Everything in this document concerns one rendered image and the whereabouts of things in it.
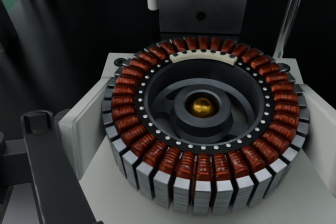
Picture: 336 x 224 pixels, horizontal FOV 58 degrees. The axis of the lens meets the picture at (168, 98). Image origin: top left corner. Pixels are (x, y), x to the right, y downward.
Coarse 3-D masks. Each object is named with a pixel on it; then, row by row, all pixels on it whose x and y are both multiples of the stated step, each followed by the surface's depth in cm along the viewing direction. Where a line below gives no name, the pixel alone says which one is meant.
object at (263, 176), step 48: (144, 48) 20; (192, 48) 19; (240, 48) 19; (144, 96) 17; (192, 96) 18; (240, 96) 19; (288, 96) 16; (144, 144) 14; (192, 144) 14; (240, 144) 15; (288, 144) 14; (144, 192) 15; (192, 192) 15; (240, 192) 14
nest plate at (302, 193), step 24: (168, 120) 20; (240, 120) 20; (96, 168) 18; (312, 168) 17; (96, 192) 17; (120, 192) 17; (288, 192) 16; (312, 192) 16; (96, 216) 16; (120, 216) 16; (144, 216) 16; (168, 216) 16; (192, 216) 16; (216, 216) 16; (240, 216) 16; (264, 216) 16; (288, 216) 16; (312, 216) 16
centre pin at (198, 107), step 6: (192, 102) 18; (198, 102) 17; (204, 102) 17; (210, 102) 17; (186, 108) 18; (192, 108) 17; (198, 108) 17; (204, 108) 17; (210, 108) 17; (216, 108) 18; (192, 114) 17; (198, 114) 17; (204, 114) 17; (210, 114) 17
